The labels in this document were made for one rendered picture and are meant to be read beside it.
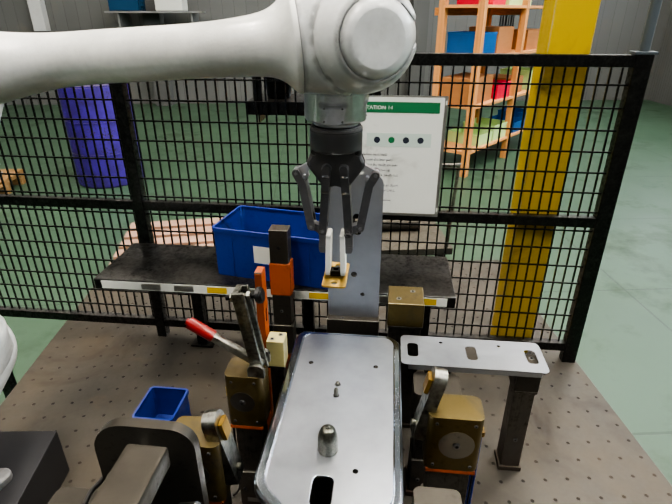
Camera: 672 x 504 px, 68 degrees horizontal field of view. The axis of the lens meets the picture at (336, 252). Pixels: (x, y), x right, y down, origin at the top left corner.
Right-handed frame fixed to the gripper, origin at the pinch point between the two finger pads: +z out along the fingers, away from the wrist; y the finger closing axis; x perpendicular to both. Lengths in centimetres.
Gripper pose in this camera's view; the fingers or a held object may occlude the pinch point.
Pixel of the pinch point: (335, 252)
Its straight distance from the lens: 78.8
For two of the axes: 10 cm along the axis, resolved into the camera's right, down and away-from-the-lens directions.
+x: 1.0, -4.3, 9.0
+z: 0.0, 9.0, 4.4
